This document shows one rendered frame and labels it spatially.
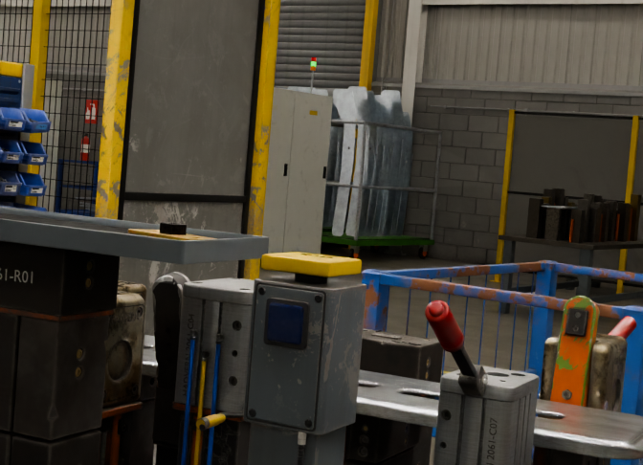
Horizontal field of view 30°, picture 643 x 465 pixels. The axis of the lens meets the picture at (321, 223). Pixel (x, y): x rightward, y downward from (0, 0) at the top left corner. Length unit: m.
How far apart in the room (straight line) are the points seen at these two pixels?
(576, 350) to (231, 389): 0.41
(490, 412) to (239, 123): 4.00
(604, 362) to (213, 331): 0.45
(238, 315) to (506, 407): 0.26
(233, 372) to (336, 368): 0.22
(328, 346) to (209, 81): 3.90
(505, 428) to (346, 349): 0.17
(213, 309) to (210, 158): 3.70
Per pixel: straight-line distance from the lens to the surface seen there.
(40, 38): 6.05
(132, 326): 1.27
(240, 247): 0.99
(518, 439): 1.06
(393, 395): 1.25
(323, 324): 0.91
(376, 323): 3.27
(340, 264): 0.92
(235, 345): 1.12
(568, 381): 1.35
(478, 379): 1.02
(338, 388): 0.93
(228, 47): 4.88
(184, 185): 4.71
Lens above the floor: 1.24
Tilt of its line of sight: 3 degrees down
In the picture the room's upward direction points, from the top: 5 degrees clockwise
